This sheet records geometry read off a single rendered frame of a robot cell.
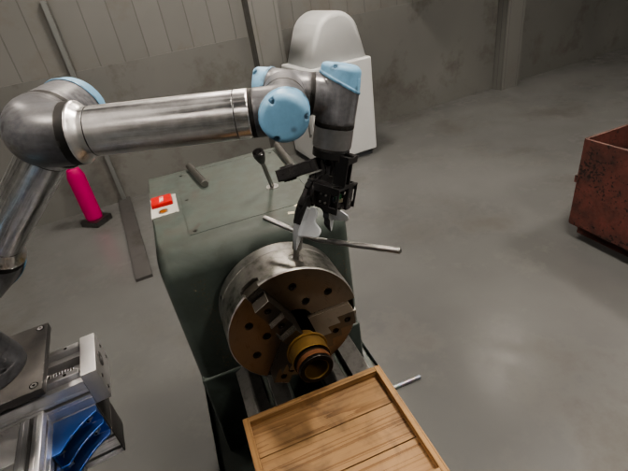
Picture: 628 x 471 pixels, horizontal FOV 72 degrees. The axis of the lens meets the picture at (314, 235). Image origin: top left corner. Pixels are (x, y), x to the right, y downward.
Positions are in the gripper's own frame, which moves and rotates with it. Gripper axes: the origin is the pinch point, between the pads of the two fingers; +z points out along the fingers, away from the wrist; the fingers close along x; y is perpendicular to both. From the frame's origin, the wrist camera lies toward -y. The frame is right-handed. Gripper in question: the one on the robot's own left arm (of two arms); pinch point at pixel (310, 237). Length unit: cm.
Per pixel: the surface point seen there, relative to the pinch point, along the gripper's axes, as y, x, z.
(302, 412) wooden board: 7.3, -6.1, 42.2
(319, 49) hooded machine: -195, 289, -21
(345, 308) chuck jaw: 8.5, 5.2, 17.3
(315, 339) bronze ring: 8.9, -7.6, 18.1
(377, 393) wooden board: 20.1, 6.5, 37.3
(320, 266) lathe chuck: 2.1, 1.9, 7.2
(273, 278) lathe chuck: -3.5, -7.6, 8.4
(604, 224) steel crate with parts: 64, 235, 49
